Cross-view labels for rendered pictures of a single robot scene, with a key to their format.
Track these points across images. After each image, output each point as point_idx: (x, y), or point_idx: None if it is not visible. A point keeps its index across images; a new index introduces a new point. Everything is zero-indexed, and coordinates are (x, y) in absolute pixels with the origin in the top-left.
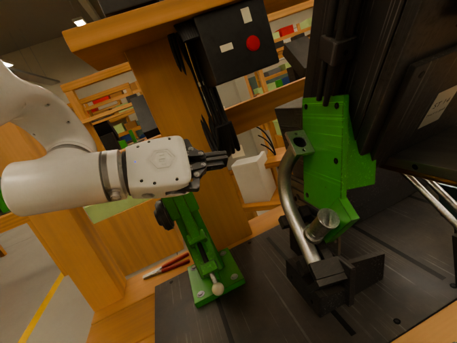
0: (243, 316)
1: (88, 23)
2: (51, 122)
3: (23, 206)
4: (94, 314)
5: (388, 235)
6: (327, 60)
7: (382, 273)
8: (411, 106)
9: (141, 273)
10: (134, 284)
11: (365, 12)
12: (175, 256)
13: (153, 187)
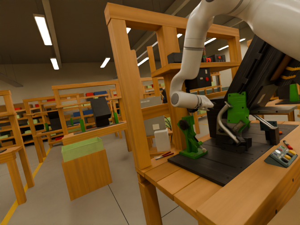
0: (215, 157)
1: (176, 63)
2: (180, 84)
3: (182, 102)
4: (141, 170)
5: None
6: (244, 82)
7: (251, 144)
8: (259, 96)
9: (151, 159)
10: (152, 161)
11: (253, 74)
12: (163, 153)
13: (207, 105)
